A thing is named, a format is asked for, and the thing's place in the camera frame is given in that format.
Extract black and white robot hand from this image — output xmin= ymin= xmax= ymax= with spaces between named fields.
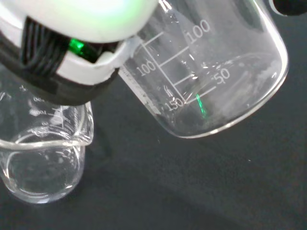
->
xmin=0 ymin=0 xmax=307 ymax=106

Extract clear glass beaker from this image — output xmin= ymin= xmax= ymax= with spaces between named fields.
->
xmin=0 ymin=90 xmax=94 ymax=205

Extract black bench cloth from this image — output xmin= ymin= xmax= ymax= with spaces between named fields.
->
xmin=0 ymin=0 xmax=307 ymax=230

